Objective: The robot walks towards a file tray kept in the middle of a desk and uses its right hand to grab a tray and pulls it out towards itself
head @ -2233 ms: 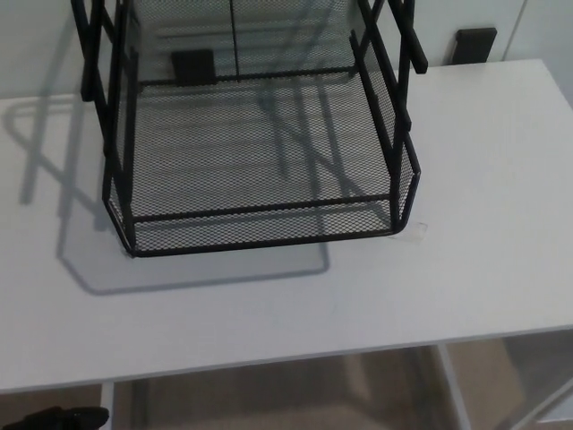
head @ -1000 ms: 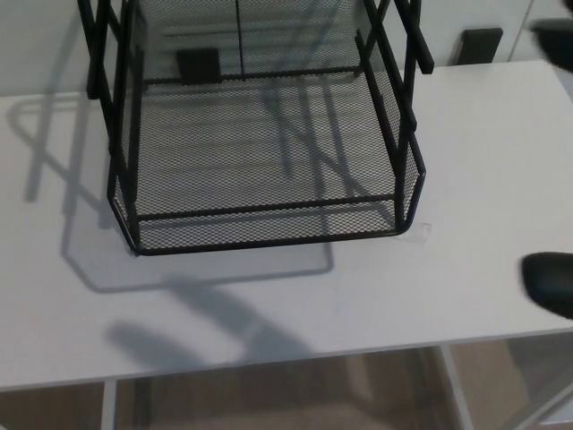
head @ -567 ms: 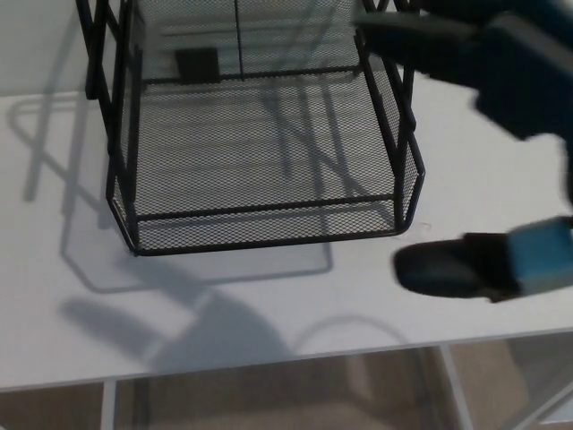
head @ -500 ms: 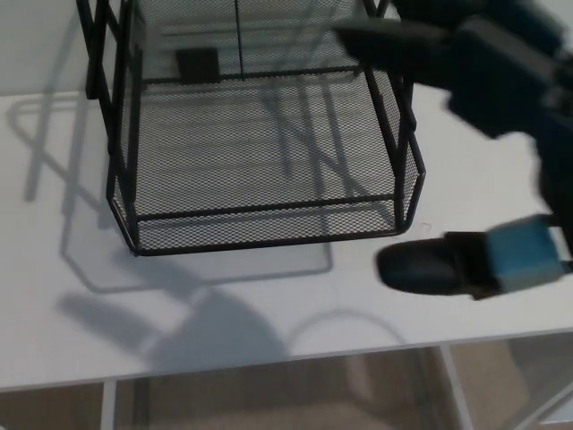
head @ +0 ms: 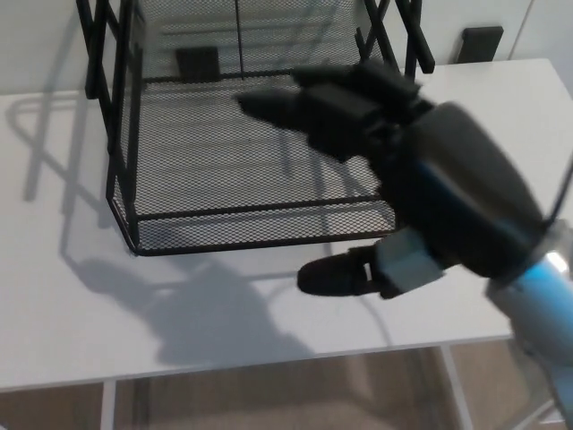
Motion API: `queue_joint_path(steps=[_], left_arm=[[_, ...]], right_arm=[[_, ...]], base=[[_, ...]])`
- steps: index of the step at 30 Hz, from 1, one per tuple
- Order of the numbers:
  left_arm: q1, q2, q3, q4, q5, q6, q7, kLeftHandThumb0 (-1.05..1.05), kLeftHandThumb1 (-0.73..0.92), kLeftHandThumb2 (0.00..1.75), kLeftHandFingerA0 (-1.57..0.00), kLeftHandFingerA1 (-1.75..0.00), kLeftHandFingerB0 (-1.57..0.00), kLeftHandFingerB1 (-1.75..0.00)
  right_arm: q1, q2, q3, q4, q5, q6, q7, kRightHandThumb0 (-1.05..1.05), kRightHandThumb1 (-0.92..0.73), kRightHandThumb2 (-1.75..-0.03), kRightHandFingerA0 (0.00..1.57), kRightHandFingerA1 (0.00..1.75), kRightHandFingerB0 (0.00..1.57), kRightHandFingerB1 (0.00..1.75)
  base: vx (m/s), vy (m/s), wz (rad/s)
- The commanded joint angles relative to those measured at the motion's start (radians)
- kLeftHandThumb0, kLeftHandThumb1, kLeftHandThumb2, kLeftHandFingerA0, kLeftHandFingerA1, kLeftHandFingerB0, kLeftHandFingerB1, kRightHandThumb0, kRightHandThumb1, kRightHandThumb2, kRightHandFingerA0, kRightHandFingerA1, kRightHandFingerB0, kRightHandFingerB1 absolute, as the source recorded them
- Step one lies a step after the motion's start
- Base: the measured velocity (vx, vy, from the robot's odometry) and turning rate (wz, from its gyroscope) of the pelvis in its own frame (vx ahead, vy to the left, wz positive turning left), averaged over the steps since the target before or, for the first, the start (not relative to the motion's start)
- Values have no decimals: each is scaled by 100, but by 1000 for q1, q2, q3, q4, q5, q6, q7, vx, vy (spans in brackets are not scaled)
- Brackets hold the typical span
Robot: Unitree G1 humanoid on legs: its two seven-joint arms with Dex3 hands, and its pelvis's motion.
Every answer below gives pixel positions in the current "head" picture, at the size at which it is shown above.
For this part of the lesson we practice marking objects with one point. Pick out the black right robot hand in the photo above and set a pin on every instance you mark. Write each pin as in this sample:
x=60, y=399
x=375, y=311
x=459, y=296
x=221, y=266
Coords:
x=461, y=188

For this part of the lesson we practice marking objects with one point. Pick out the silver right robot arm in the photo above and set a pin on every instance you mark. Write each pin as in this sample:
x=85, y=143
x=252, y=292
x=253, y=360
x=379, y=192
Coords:
x=541, y=295

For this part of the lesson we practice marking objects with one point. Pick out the white desk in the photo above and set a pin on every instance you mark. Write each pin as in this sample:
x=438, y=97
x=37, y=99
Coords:
x=67, y=291

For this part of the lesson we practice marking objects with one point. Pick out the white cabinet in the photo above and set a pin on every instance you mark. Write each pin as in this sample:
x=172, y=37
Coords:
x=537, y=27

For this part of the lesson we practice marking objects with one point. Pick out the black wall socket right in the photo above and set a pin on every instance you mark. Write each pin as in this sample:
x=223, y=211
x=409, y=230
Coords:
x=481, y=45

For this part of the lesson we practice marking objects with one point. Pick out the black wall socket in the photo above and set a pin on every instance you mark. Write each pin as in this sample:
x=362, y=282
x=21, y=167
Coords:
x=481, y=45
x=197, y=65

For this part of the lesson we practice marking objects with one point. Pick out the black wall socket left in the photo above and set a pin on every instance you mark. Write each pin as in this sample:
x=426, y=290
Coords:
x=197, y=65

